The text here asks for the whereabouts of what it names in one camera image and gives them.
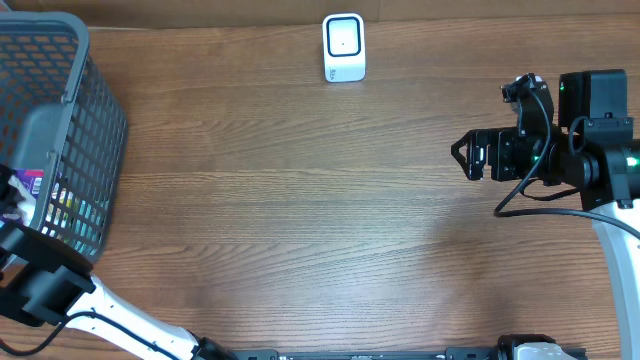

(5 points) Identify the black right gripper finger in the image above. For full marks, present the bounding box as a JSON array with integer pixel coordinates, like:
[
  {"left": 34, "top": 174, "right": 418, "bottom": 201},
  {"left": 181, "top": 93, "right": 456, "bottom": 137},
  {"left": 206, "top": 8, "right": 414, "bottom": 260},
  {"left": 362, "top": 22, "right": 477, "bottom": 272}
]
[
  {"left": 451, "top": 144, "right": 485, "bottom": 180},
  {"left": 451, "top": 129, "right": 485, "bottom": 150}
]

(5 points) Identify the purple Carefree pad pack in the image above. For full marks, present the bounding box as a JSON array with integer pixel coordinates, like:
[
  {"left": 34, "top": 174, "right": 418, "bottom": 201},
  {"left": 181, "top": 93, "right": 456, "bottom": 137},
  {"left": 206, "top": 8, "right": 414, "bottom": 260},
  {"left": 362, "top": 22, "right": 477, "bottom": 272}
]
[{"left": 1, "top": 169, "right": 44, "bottom": 226}]

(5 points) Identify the grey plastic mesh basket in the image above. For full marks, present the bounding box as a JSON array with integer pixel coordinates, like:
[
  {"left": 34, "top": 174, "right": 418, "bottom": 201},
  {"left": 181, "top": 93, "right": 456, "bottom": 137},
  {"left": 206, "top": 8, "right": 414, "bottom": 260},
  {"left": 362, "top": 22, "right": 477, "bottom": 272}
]
[{"left": 1, "top": 12, "right": 129, "bottom": 262}]

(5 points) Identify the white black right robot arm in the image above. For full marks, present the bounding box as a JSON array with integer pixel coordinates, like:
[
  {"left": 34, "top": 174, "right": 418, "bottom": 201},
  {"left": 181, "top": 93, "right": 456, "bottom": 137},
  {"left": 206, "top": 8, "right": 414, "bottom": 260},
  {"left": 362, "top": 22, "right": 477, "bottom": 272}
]
[{"left": 451, "top": 69, "right": 639, "bottom": 358}]

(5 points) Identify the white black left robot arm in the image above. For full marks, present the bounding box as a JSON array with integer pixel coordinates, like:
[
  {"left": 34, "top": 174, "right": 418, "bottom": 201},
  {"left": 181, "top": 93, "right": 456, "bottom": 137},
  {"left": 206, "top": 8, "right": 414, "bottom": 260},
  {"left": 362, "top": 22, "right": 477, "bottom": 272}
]
[{"left": 1, "top": 222, "right": 235, "bottom": 360}]

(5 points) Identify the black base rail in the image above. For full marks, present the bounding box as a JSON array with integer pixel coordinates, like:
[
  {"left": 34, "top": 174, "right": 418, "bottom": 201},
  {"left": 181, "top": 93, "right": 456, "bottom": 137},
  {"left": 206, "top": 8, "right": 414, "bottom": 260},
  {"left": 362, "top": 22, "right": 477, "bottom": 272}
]
[{"left": 229, "top": 347, "right": 586, "bottom": 360}]

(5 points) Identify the white barcode scanner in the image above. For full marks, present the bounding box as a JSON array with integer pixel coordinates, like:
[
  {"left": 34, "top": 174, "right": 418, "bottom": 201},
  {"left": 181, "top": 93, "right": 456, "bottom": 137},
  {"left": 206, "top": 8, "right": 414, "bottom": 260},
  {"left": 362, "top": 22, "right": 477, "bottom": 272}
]
[{"left": 322, "top": 13, "right": 366, "bottom": 83}]

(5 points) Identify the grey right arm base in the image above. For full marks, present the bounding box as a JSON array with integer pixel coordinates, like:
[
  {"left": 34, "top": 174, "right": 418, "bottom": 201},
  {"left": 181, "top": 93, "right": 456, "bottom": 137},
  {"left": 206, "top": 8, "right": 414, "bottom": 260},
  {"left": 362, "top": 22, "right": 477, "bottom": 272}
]
[{"left": 496, "top": 334, "right": 574, "bottom": 360}]

